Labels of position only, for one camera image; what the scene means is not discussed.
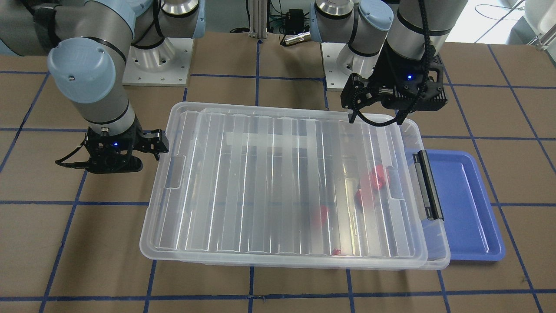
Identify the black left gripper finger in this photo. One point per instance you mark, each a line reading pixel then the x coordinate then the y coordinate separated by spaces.
pixel 357 94

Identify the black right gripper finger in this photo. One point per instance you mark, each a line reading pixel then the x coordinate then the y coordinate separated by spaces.
pixel 154 142

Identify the clear plastic box lid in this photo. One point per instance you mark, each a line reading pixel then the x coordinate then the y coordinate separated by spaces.
pixel 282 182

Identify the aluminium frame post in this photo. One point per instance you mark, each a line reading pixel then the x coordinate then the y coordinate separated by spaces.
pixel 257 19

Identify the black box latch handle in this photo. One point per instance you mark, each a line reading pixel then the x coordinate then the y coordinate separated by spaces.
pixel 427 186

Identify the clear plastic storage box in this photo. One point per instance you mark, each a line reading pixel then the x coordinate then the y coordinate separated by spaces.
pixel 430 204

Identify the blue plastic tray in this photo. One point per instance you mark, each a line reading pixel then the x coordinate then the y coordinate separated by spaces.
pixel 464 228

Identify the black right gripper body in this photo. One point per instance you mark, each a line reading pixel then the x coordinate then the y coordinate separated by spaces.
pixel 155 140

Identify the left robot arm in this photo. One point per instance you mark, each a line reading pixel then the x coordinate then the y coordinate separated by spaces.
pixel 416 30

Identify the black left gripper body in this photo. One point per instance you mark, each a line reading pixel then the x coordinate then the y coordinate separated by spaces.
pixel 389 74

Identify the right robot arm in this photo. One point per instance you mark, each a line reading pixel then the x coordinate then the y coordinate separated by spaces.
pixel 87 44

